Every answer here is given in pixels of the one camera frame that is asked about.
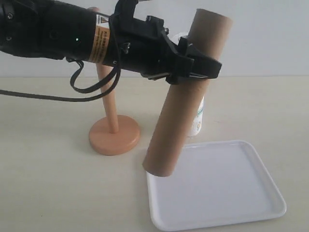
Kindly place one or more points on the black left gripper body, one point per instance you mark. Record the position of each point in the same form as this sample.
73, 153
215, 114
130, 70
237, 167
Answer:
143, 46

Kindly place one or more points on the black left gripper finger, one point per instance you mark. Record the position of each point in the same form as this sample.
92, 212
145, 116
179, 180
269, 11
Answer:
184, 47
203, 67

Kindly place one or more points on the brown cardboard tube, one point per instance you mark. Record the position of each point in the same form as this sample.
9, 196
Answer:
208, 33

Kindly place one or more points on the printed white paper towel roll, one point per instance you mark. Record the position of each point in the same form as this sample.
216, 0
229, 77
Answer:
195, 106

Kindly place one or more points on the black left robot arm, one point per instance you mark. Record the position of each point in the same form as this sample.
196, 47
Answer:
57, 30

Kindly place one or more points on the wooden paper towel holder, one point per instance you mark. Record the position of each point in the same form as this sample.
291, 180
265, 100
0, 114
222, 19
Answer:
114, 134

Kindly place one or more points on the white rectangular plastic tray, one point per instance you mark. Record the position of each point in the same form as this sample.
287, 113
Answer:
214, 184

